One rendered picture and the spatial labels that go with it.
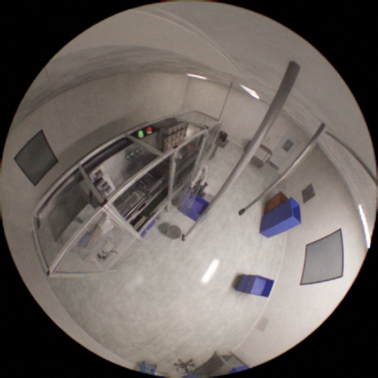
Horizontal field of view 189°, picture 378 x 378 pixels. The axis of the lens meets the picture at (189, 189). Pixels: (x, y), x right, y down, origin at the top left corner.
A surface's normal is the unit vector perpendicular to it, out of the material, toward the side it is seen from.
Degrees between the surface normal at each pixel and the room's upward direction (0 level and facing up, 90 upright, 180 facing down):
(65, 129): 90
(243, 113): 90
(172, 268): 0
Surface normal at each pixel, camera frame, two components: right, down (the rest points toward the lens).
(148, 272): 0.18, -0.56
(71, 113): 0.82, 0.54
